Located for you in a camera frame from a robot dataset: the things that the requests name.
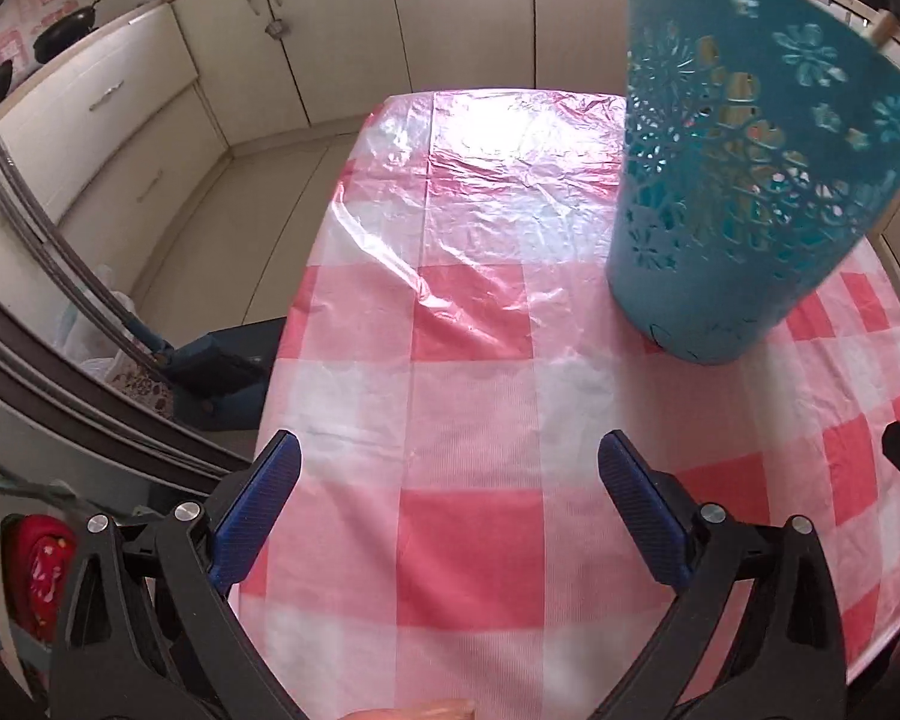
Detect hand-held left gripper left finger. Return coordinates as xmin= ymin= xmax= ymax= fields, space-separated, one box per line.
xmin=49 ymin=427 xmax=304 ymax=720

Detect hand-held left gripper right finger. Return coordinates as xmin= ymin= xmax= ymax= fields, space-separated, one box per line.
xmin=592 ymin=429 xmax=850 ymax=720

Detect blue perforated plastic basket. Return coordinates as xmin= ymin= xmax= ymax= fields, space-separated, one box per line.
xmin=606 ymin=0 xmax=900 ymax=367

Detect metal mop with blue head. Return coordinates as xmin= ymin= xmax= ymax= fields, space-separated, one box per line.
xmin=0 ymin=58 xmax=287 ymax=430

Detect floral floor mat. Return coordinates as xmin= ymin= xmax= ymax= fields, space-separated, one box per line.
xmin=105 ymin=358 xmax=179 ymax=430

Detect red white checked plastic tablecloth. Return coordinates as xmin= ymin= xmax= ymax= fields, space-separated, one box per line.
xmin=229 ymin=90 xmax=900 ymax=713

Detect red bag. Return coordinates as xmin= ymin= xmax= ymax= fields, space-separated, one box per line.
xmin=0 ymin=514 xmax=77 ymax=632

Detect clear plastic bag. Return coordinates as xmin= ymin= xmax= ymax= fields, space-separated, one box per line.
xmin=49 ymin=262 xmax=133 ymax=377

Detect white base cabinets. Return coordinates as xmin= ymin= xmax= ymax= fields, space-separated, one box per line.
xmin=0 ymin=0 xmax=900 ymax=301

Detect black wok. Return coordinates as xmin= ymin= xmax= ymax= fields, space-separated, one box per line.
xmin=31 ymin=0 xmax=134 ymax=65

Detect sliding door frame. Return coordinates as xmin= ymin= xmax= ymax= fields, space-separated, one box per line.
xmin=0 ymin=127 xmax=257 ymax=482

